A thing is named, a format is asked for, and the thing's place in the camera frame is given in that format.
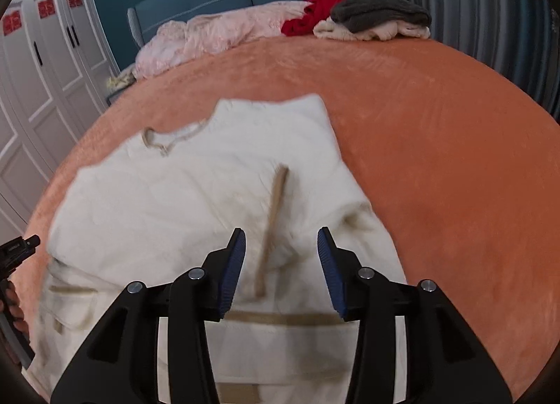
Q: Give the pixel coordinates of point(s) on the pink crumpled quilt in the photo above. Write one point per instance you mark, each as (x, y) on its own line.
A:
(210, 32)

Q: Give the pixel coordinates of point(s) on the grey-blue curtain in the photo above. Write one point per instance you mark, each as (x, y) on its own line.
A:
(481, 1)

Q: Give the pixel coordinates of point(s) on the pale yellow cloth on nightstand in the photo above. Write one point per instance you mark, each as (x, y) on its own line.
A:
(120, 80)

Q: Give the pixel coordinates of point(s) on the white panelled wardrobe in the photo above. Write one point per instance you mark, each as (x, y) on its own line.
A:
(52, 63)

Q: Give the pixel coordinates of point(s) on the red garment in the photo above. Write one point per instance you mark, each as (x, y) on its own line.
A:
(321, 6)

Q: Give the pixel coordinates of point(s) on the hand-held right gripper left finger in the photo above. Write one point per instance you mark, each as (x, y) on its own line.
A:
(232, 275)

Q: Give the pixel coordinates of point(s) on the white quilted jacket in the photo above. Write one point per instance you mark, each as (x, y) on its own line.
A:
(197, 194)

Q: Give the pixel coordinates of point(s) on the cream folded garment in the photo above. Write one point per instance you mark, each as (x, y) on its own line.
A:
(337, 32)

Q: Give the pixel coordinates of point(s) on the person's left hand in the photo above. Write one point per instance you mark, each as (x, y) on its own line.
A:
(18, 314)

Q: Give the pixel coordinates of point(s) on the orange plush bed blanket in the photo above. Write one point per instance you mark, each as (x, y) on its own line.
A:
(437, 146)

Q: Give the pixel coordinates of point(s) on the grey folded garment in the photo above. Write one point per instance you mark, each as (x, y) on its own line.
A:
(376, 12)

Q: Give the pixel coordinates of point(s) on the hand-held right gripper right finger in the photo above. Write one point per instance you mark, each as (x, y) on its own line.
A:
(330, 275)

